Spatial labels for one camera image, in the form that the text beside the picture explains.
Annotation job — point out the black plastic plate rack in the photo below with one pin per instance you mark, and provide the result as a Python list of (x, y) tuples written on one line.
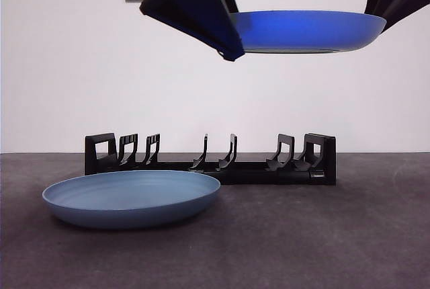
[(268, 176)]

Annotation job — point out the blue round plate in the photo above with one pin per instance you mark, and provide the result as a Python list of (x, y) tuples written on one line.
[(127, 201)]

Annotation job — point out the green round plate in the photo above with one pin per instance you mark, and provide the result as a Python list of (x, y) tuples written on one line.
[(302, 32)]

